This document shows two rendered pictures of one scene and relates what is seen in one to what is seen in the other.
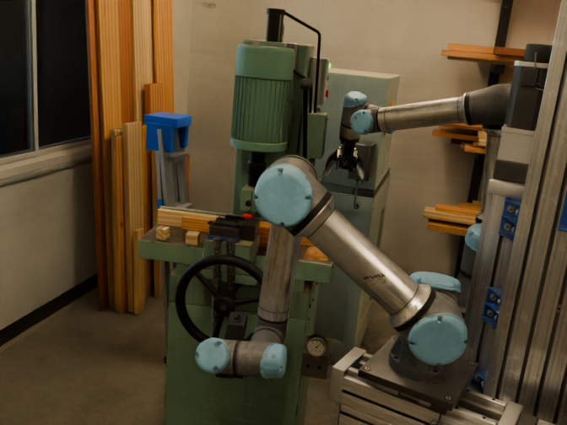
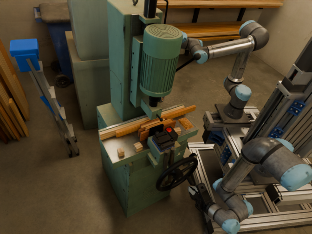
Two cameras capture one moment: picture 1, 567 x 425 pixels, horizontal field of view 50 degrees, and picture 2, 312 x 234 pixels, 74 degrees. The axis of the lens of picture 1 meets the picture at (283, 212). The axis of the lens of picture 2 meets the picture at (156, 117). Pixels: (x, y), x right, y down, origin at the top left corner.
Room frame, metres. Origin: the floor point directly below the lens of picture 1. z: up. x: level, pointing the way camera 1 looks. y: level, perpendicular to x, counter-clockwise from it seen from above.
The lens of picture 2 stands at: (1.22, 0.72, 1.87)
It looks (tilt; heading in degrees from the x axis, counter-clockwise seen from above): 44 degrees down; 316
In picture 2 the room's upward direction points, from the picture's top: 10 degrees clockwise
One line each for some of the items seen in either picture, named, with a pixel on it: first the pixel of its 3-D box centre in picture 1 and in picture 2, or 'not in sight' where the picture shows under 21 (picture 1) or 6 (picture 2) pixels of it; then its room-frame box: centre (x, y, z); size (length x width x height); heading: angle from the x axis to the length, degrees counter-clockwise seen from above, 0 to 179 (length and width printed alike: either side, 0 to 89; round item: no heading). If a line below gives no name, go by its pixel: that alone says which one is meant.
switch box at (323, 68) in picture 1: (318, 80); not in sight; (2.21, -0.08, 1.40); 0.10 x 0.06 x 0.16; 173
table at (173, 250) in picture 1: (236, 255); (154, 140); (1.81, 0.13, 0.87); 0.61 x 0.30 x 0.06; 83
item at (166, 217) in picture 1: (245, 227); (146, 121); (1.93, 0.12, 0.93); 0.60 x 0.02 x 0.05; 83
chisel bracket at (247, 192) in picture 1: (256, 198); (151, 108); (1.93, 0.09, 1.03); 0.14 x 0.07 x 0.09; 173
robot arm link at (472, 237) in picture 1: (484, 249); (240, 95); (1.74, -0.61, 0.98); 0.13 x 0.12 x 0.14; 152
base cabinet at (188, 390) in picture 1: (245, 367); (136, 159); (2.03, 0.09, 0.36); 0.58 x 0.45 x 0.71; 173
